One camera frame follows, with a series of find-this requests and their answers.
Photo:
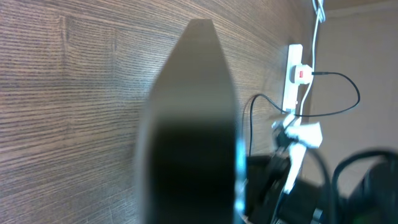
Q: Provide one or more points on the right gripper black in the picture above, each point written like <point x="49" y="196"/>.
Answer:
<point x="268" y="203"/>

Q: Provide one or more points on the smartphone with teal screen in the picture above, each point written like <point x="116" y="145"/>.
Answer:
<point x="240" y="181"/>

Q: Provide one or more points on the white charger plug adapter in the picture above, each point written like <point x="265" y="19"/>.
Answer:
<point x="301" y="74"/>

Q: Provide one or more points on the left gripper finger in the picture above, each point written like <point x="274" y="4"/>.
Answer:
<point x="187" y="144"/>

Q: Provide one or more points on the white power strip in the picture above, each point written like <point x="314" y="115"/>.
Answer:
<point x="289" y="102"/>

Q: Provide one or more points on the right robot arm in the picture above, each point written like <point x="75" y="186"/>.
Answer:
<point x="374" y="199"/>

